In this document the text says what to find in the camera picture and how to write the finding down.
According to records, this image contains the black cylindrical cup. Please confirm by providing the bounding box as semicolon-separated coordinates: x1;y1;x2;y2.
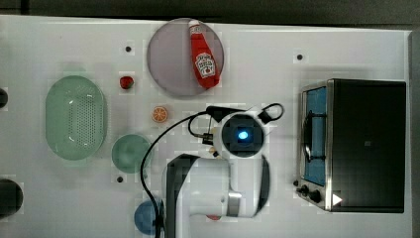
0;178;24;219

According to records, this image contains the red plush ketchup bottle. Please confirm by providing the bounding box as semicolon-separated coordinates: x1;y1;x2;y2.
188;20;220;89

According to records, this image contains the small red strawberry toy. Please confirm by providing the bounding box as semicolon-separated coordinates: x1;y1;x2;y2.
120;76;134;89

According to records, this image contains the blue bowl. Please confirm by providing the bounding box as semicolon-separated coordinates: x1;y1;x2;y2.
134;198;163;238

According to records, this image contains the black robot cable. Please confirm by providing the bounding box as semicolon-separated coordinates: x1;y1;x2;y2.
140;102;285;238

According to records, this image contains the red green apple toy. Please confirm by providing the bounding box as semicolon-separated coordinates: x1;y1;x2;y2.
207;215;221;221

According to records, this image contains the black toaster oven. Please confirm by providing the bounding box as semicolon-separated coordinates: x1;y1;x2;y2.
293;78;406;213

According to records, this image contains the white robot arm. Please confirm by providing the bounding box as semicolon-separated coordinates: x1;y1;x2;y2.
162;110;270;238

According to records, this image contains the green oval colander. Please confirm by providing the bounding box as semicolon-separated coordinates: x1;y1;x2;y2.
46;75;106;161

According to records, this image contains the grey round plate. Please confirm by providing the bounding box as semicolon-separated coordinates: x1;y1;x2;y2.
147;18;208;97

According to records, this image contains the orange slice toy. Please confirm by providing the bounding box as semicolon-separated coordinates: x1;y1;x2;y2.
152;106;168;123

